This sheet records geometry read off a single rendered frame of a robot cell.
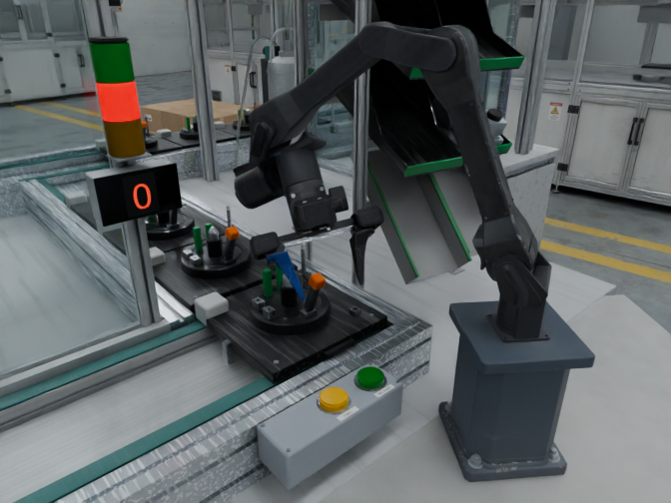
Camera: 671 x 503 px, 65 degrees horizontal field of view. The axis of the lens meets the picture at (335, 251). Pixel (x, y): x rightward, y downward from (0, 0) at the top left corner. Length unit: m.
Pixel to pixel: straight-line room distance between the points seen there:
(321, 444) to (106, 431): 0.31
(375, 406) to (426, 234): 0.41
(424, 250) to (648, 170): 3.75
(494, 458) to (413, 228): 0.45
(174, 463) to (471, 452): 0.40
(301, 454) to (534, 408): 0.31
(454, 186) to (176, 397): 0.70
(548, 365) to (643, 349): 0.48
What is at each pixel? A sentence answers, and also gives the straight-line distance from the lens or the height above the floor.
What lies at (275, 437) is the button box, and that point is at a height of 0.96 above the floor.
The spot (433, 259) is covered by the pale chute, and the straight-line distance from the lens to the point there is 1.03.
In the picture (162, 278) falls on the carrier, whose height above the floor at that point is 0.97.
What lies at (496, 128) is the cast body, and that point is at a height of 1.24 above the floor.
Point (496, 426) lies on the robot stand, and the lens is 0.77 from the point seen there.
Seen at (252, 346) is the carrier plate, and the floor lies 0.97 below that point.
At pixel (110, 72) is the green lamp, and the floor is 1.37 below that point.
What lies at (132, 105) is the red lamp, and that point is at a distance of 0.80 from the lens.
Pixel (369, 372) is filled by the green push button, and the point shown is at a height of 0.97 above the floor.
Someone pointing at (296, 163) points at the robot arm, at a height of 1.26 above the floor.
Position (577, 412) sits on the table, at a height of 0.86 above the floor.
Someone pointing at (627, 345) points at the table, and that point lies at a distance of 1.18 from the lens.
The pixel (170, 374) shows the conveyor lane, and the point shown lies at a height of 0.92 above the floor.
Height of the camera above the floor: 1.46
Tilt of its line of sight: 25 degrees down
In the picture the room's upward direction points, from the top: straight up
